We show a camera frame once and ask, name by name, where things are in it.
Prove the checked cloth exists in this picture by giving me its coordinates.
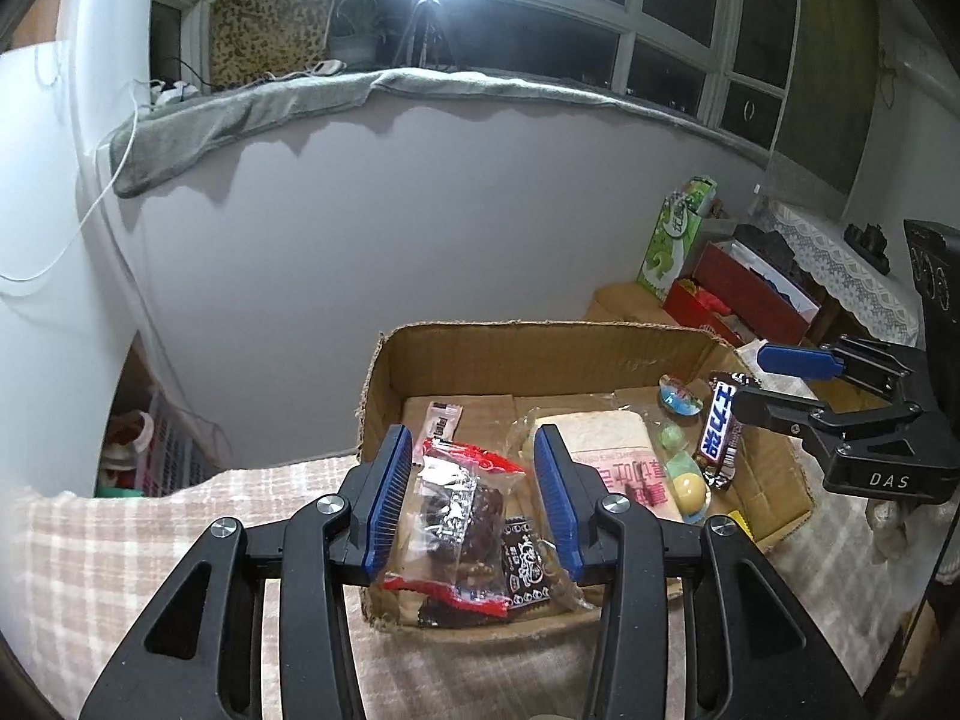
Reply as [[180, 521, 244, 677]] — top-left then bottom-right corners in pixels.
[[0, 450, 938, 720]]

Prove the bread slice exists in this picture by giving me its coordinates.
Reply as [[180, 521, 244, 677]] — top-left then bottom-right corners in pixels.
[[504, 406, 691, 541]]

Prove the leopard print cushion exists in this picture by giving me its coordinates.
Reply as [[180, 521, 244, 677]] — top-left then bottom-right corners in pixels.
[[208, 0, 335, 91]]

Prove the potted plant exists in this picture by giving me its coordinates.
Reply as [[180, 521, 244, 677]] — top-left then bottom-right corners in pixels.
[[330, 0, 391, 68]]

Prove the small white sachet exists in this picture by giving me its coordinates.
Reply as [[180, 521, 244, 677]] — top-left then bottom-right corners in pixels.
[[422, 401, 460, 442]]

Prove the cardboard box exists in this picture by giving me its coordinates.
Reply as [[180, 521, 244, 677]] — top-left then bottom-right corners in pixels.
[[358, 319, 815, 635]]

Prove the plastic basket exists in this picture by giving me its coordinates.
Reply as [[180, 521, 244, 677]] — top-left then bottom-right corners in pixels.
[[146, 390, 226, 496]]

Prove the white power strip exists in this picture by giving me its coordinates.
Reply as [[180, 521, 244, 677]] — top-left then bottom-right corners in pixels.
[[148, 79, 202, 107]]

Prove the tripod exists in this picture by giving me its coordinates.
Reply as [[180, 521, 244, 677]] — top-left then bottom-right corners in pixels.
[[394, 0, 458, 72]]

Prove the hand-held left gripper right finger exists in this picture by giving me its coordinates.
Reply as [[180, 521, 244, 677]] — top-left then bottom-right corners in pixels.
[[532, 424, 863, 720]]

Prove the white window frame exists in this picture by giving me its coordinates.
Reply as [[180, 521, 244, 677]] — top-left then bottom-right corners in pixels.
[[150, 0, 803, 166]]

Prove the dark curtain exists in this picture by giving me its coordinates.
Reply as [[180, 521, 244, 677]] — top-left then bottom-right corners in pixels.
[[772, 0, 886, 196]]

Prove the red and clear snack packet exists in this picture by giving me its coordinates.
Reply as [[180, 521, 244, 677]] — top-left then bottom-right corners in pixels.
[[379, 439, 528, 620]]

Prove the colourful jelly cup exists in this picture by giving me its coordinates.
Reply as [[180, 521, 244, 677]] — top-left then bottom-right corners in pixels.
[[658, 375, 704, 419]]

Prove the black patterned candy packet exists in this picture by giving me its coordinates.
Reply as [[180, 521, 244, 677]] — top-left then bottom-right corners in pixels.
[[499, 516, 582, 612]]

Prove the yellow round candy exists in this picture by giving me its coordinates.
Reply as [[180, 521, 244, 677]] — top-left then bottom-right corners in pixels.
[[671, 476, 710, 524]]

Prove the dark ornament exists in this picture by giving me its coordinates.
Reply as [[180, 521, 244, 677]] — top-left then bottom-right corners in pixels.
[[844, 221, 892, 275]]

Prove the person's right hand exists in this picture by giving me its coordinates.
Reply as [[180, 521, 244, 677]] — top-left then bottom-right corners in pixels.
[[866, 502, 931, 563]]

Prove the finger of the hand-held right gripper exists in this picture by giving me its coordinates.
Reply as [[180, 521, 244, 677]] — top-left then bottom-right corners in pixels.
[[731, 386, 923, 458], [756, 336, 931, 398]]

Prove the green carton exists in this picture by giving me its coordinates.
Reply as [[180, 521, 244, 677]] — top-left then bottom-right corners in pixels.
[[637, 176, 717, 301]]

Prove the black bag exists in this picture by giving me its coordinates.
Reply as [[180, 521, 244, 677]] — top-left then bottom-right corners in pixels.
[[739, 225, 796, 278]]

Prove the red box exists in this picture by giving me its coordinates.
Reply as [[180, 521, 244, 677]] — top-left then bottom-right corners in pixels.
[[664, 240, 822, 346]]

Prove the lace tablecloth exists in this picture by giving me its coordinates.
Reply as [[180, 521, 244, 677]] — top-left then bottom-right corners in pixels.
[[772, 199, 923, 346]]

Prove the grey towel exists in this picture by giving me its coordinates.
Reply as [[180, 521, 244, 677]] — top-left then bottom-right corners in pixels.
[[109, 67, 781, 200]]

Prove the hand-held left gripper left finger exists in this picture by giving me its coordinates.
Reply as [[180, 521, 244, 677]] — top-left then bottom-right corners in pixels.
[[75, 424, 415, 720]]

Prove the red and white toy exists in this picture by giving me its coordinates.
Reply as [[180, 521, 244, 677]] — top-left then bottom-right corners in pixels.
[[101, 409, 155, 500]]

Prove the white cable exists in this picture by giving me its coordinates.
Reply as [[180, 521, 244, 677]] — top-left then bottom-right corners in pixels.
[[0, 79, 145, 282]]

